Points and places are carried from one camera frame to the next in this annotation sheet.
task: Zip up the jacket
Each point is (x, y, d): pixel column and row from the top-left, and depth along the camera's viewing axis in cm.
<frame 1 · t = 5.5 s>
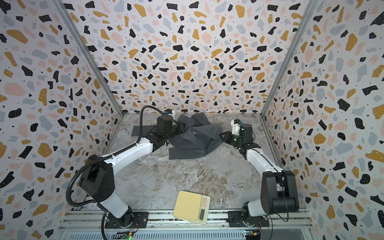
left hand: (187, 121, 83), fingers closed
right hand: (217, 131, 86), fingers closed
dark grey zip jacket: (199, 139, 87), point 18 cm above the table
cream kitchen scale: (192, 207, 78), point 2 cm above the table

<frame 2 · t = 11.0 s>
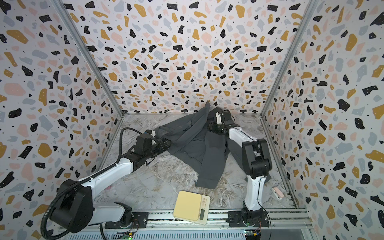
left hand: (167, 141, 85), fingers open
right hand: (206, 123, 98), fingers open
small pink white object: (277, 193, 82), point 3 cm above the table
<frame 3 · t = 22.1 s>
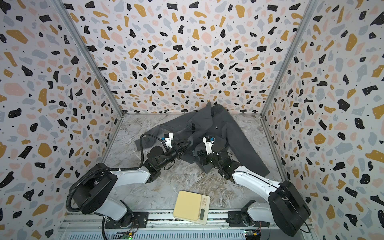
left hand: (191, 141, 76), fingers closed
right hand: (194, 150, 81), fingers closed
dark grey zip jacket: (211, 124, 101), point 13 cm above the table
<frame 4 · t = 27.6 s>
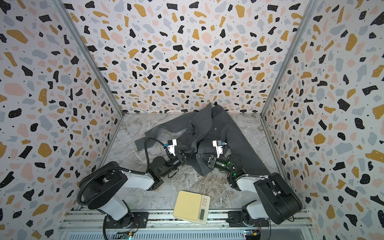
left hand: (195, 149, 74), fingers closed
right hand: (196, 156, 75), fingers closed
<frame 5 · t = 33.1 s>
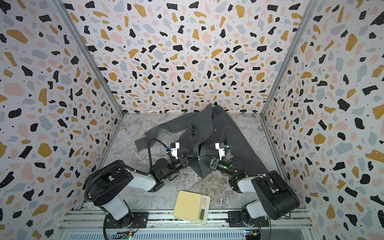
left hand: (197, 153, 75), fingers closed
right hand: (198, 158, 76), fingers closed
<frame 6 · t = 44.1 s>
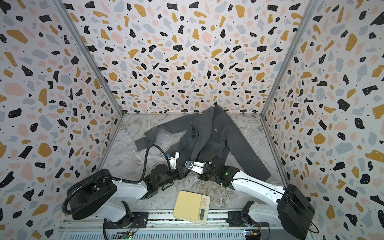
left hand: (193, 167, 78), fingers closed
right hand: (193, 162, 80), fingers closed
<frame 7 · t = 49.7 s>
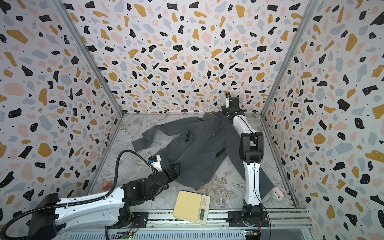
left hand: (176, 166, 75), fingers open
right hand: (227, 101, 105), fingers open
dark grey zip jacket: (203, 150, 100), point 3 cm above the table
